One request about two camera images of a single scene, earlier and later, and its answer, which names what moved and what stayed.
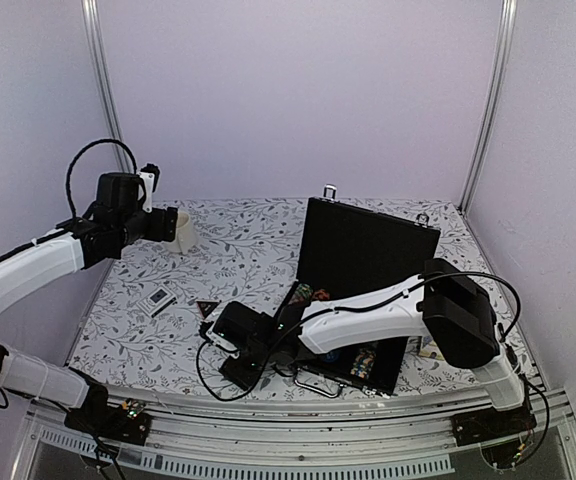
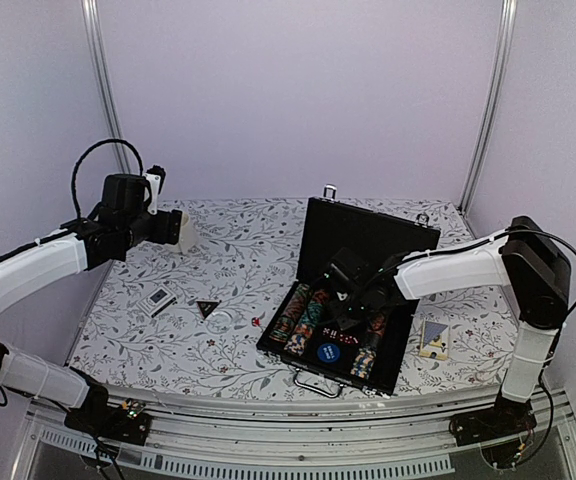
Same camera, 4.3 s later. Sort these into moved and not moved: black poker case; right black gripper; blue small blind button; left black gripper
Moved: right black gripper
Not moved: blue small blind button; left black gripper; black poker case
